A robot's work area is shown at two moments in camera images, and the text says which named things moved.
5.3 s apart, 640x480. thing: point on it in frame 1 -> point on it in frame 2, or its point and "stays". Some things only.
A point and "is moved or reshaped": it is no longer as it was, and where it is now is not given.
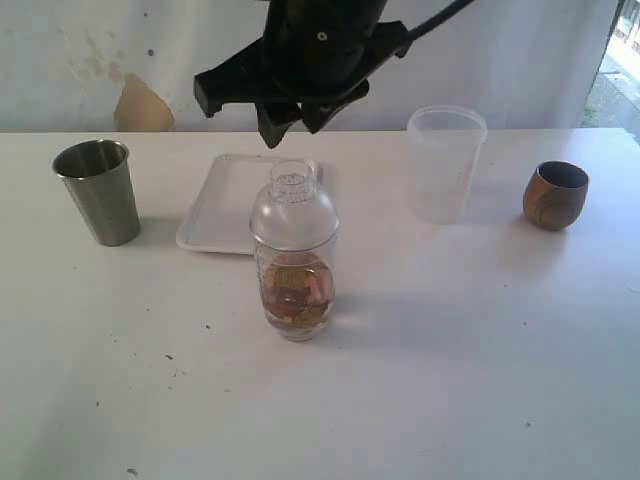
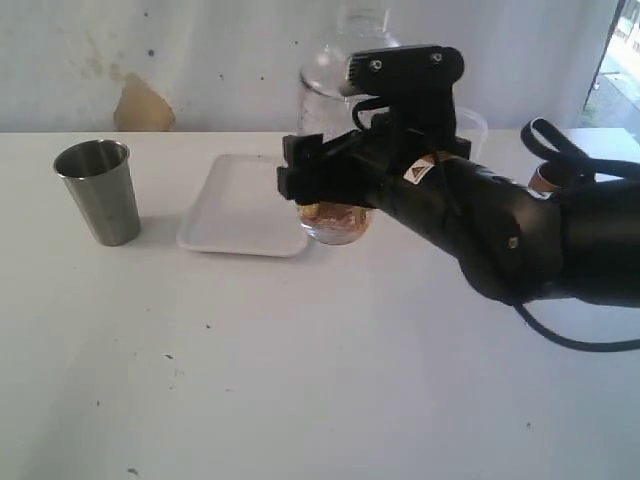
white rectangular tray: x=218 y=218 stays
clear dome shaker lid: x=293 y=215 is moved or reshaped
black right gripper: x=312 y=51 -> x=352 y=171
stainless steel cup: x=98 y=175 stays
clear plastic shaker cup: x=298 y=284 -> x=329 y=117
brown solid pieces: x=298 y=289 -> x=328 y=215
